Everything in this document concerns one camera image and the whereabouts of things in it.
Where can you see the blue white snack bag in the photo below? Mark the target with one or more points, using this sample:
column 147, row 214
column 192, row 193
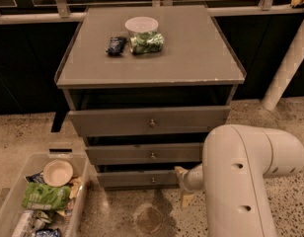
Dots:
column 35, row 178

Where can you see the white wrapped package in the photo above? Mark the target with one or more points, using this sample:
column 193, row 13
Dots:
column 30, row 222

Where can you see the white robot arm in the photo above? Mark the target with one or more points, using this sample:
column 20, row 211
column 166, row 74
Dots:
column 236, row 160

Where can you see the grey middle drawer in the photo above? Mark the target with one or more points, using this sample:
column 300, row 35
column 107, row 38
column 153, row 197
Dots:
column 145, row 153

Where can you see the grey drawer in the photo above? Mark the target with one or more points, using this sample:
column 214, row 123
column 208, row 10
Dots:
column 151, row 121
column 145, row 153
column 137, row 179

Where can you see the grey top drawer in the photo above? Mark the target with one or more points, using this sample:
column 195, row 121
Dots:
column 151, row 121

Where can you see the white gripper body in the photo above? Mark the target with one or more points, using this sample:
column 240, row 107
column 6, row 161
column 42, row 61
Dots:
column 190, row 181

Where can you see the green chip bag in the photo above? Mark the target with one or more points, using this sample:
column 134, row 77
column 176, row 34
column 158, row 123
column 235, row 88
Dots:
column 44, row 197

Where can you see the clear jar white lid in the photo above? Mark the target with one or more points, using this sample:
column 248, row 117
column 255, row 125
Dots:
column 143, row 35

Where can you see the clear plastic storage bin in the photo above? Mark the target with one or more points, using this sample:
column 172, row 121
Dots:
column 11, row 209

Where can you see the grey bottom drawer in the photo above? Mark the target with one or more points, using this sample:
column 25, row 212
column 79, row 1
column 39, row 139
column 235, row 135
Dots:
column 137, row 179

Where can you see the dark blue snack packet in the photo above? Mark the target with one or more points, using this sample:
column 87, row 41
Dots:
column 116, row 46

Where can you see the round metal floor drain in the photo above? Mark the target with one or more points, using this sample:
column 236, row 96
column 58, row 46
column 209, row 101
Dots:
column 148, row 219

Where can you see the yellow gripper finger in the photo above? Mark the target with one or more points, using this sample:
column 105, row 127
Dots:
column 186, row 199
column 180, row 171

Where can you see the grey drawer cabinet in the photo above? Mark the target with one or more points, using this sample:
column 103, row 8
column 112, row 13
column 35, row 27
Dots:
column 196, row 68

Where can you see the white paper bowl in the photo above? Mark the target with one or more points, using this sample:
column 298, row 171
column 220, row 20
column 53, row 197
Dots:
column 57, row 173

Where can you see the white slanted pillar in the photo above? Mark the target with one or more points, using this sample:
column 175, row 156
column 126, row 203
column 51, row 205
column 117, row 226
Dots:
column 286, row 71

